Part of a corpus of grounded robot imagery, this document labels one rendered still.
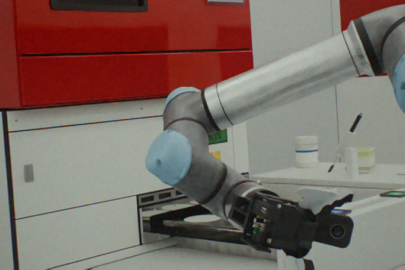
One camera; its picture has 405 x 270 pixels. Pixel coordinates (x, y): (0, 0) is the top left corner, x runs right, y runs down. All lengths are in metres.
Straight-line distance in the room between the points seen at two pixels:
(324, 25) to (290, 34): 0.38
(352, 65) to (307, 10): 3.95
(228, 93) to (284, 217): 0.28
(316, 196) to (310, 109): 4.12
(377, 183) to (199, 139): 0.96
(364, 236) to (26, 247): 0.75
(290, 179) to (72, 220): 0.68
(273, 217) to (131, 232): 1.03
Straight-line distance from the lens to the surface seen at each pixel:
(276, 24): 4.93
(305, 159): 2.49
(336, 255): 1.64
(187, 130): 1.24
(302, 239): 1.10
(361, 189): 2.15
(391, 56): 1.18
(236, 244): 1.99
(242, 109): 1.28
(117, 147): 2.01
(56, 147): 1.89
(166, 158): 1.18
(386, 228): 1.80
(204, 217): 2.09
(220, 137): 2.27
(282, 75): 1.26
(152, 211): 2.08
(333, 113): 5.38
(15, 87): 1.79
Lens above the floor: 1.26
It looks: 3 degrees down
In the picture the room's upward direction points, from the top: 4 degrees counter-clockwise
